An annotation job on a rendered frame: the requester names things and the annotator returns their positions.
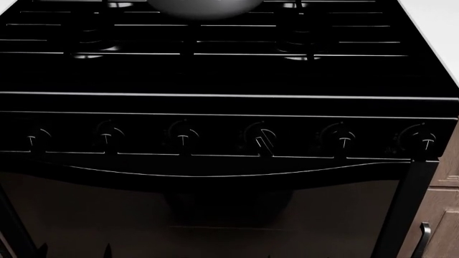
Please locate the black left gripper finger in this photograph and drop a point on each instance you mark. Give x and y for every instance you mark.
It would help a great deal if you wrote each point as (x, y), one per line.
(43, 252)
(108, 253)

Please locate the black stove knob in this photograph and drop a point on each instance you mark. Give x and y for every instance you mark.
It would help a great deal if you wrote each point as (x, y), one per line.
(107, 134)
(341, 137)
(35, 137)
(183, 135)
(261, 137)
(423, 138)

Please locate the black gas stove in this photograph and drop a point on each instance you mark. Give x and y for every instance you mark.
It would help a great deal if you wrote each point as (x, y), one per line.
(229, 104)

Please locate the black gas burner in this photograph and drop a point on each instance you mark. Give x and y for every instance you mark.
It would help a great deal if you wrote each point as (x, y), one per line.
(94, 40)
(300, 40)

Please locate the dark glass oven door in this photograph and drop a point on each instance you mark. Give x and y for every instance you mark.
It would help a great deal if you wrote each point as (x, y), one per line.
(107, 209)

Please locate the grey metal wok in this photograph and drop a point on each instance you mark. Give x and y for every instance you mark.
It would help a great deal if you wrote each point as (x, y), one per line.
(204, 9)

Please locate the brown wooden cabinet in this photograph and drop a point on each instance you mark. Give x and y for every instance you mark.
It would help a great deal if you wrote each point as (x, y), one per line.
(444, 204)

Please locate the white countertop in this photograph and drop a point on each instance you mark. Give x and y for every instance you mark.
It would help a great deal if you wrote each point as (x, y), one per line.
(439, 40)

